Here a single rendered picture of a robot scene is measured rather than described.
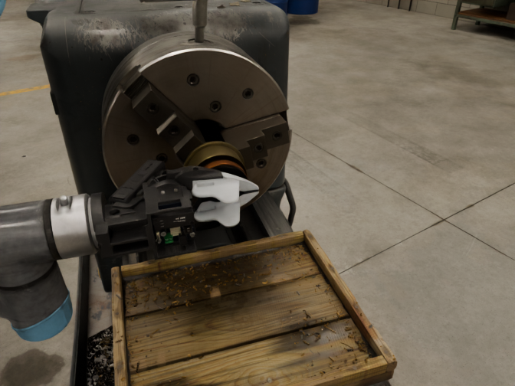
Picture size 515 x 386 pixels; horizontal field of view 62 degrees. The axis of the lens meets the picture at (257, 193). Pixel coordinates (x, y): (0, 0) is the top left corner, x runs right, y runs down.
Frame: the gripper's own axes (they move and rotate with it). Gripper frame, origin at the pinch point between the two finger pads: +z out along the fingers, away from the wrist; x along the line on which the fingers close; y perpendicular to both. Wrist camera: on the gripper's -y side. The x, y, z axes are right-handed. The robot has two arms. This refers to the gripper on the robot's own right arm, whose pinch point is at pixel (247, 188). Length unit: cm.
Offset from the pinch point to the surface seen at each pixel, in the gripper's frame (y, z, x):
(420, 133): -204, 191, -113
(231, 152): -4.7, -1.2, 3.3
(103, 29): -32.4, -16.5, 15.2
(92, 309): -37, -33, -54
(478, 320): -39, 107, -110
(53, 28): -32.8, -24.4, 15.7
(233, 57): -15.3, 2.1, 13.6
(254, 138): -9.1, 3.6, 2.8
